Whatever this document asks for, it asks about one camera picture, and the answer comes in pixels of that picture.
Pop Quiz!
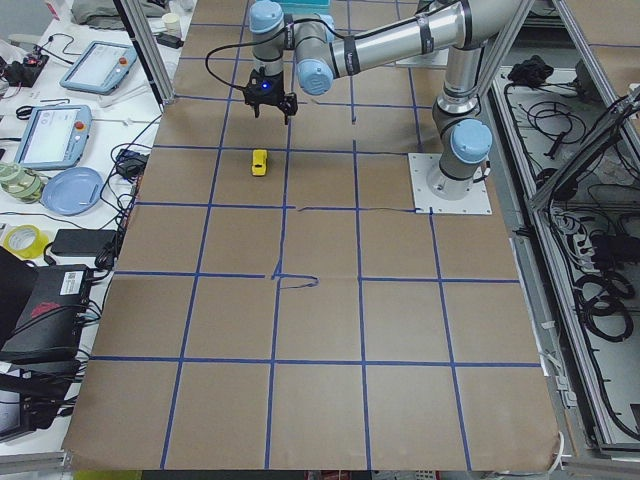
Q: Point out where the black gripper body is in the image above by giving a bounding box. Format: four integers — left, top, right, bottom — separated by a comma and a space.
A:
243, 68, 298, 113

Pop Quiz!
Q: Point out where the yellow toy beetle car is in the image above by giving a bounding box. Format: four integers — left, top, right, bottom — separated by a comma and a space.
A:
251, 149, 268, 177

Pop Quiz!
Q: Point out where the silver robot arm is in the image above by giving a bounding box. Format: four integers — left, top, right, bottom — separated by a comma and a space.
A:
242, 1, 518, 200

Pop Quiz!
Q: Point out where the white paper cup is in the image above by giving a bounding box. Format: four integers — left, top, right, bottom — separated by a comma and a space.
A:
162, 12, 182, 38

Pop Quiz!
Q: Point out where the far blue teach pendant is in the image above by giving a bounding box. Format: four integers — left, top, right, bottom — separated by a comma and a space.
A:
59, 41, 138, 95

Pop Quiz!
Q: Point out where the blue teach pendant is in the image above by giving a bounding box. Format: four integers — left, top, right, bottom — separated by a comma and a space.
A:
59, 41, 138, 95
14, 105, 93, 171

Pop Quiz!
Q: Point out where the blue plastic plate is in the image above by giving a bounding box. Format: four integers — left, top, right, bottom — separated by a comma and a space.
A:
41, 167, 104, 216

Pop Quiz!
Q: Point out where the near blue teach pendant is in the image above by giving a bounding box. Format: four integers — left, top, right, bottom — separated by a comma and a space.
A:
14, 105, 93, 171

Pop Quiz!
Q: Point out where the black power adapter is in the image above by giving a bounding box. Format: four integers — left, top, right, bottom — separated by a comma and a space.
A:
50, 229, 116, 257

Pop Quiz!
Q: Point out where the camouflage tape roll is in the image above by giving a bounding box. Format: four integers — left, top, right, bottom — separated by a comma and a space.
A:
1, 163, 47, 204

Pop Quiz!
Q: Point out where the yellow tape roll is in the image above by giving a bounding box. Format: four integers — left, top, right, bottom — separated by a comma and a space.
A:
3, 225, 50, 260

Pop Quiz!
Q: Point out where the black computer box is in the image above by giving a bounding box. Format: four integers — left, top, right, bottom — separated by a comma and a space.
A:
1, 249, 91, 365

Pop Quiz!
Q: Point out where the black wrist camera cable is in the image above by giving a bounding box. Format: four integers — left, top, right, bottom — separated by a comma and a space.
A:
205, 14, 351, 94

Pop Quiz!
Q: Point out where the aluminium frame post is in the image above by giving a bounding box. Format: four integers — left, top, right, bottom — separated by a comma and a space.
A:
116, 0, 175, 106

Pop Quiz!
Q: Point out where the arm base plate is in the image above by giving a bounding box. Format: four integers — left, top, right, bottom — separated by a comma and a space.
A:
395, 49, 448, 70
408, 153, 492, 215

